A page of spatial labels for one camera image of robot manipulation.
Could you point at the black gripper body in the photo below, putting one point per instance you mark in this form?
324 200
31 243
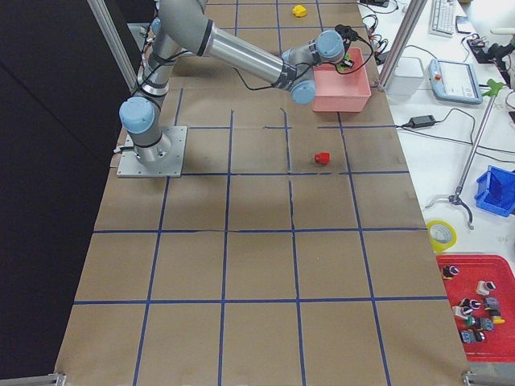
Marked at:
347 59

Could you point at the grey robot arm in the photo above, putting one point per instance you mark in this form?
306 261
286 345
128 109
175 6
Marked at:
185 28

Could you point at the pink plastic box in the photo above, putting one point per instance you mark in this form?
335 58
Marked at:
340 93

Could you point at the white square device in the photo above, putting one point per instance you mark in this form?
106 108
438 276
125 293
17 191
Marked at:
407 77

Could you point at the yellow toy block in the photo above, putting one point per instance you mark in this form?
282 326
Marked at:
299 11

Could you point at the black power adapter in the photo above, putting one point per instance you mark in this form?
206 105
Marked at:
421 121

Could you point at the red toy block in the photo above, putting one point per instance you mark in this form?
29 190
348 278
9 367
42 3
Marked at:
322 158

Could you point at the teach pendant tablet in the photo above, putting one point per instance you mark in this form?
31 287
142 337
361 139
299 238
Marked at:
454 81

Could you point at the white keyboard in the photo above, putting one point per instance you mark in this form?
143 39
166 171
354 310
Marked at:
442 18

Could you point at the blue plastic bin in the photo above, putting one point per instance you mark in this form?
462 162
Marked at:
495 191

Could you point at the yellow tape roll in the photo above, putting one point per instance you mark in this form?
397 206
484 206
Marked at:
442 235

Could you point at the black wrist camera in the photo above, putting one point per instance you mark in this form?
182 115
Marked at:
346 33

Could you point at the aluminium frame post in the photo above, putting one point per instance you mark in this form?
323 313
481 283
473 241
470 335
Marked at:
414 10

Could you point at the green handled grabber tool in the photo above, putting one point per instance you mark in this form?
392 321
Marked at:
455 198

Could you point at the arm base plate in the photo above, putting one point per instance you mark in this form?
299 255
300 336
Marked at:
161 160

